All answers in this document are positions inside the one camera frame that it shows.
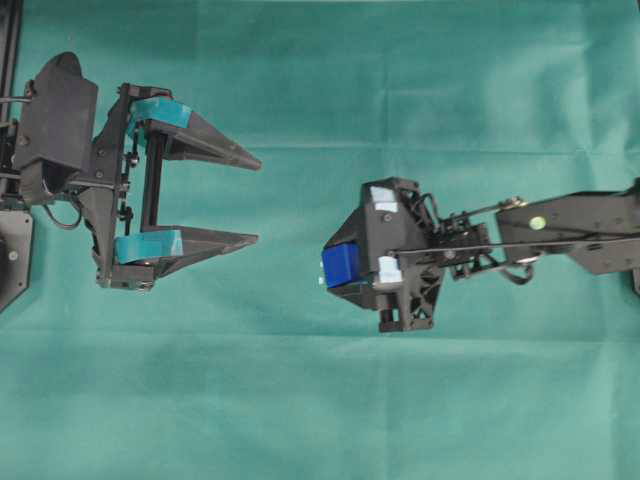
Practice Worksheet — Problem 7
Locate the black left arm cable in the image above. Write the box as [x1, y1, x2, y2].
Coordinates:
[42, 199, 86, 232]

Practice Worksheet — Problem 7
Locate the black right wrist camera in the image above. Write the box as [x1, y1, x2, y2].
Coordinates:
[323, 177, 433, 288]

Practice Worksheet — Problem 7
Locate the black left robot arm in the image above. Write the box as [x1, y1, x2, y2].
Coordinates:
[1, 80, 262, 290]

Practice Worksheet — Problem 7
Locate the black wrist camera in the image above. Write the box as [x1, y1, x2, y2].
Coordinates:
[13, 52, 98, 206]
[323, 177, 433, 288]

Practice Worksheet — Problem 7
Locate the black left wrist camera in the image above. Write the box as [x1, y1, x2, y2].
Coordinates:
[13, 52, 98, 206]

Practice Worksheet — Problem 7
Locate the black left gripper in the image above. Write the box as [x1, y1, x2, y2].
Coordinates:
[79, 83, 262, 290]

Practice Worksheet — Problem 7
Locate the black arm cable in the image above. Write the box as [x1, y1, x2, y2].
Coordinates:
[42, 199, 86, 232]
[389, 197, 640, 286]

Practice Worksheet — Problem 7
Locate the blue block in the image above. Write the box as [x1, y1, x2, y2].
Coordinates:
[321, 242, 361, 288]

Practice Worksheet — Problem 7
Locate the black aluminium frame rail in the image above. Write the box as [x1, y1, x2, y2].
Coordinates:
[0, 0, 23, 98]

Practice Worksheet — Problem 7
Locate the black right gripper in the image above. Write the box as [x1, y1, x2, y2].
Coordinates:
[327, 193, 493, 333]

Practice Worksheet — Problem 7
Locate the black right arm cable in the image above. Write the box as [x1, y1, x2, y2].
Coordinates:
[389, 197, 640, 286]

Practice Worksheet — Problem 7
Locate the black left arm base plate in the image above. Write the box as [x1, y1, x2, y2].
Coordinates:
[1, 210, 34, 310]

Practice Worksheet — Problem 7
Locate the green table cloth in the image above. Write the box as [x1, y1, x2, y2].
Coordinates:
[1, 1, 639, 479]

